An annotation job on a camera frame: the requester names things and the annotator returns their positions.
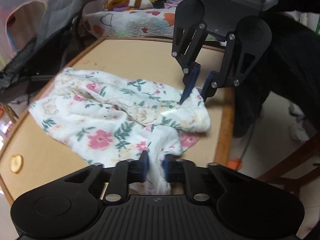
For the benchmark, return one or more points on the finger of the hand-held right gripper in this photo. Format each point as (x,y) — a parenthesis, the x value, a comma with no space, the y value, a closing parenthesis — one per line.
(207,86)
(192,77)

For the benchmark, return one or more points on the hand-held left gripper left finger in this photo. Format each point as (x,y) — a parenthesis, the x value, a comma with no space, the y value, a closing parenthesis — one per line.
(145,163)

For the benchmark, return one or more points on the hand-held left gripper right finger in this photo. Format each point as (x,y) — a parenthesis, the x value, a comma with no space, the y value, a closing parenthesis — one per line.
(165,166)

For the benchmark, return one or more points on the floral baby garment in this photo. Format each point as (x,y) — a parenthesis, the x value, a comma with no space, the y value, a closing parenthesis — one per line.
(100,120)

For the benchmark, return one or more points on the lilac printed cloth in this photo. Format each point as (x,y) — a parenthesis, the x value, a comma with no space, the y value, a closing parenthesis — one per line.
(176,1)

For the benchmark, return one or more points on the heart patterned quilt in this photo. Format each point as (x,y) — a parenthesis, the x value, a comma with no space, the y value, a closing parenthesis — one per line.
(130,22)

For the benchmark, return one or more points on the brown white plush toy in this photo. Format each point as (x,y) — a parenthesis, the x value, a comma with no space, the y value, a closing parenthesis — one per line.
(130,1)

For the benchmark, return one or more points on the wooden low table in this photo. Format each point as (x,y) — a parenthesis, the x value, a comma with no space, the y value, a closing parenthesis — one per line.
(50,155)

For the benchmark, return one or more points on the brown wooden chair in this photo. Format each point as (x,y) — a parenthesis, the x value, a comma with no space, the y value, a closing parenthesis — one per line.
(300,152)

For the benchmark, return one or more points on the yellow round sticker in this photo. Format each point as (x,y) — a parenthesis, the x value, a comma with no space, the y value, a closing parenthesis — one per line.
(16,163)

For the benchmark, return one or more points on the grey folding lounge chair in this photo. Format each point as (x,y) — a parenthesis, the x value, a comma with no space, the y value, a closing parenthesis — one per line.
(55,17)

